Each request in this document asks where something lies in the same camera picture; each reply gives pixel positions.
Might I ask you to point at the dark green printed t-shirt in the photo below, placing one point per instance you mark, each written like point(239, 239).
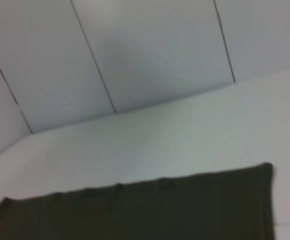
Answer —
point(147, 210)

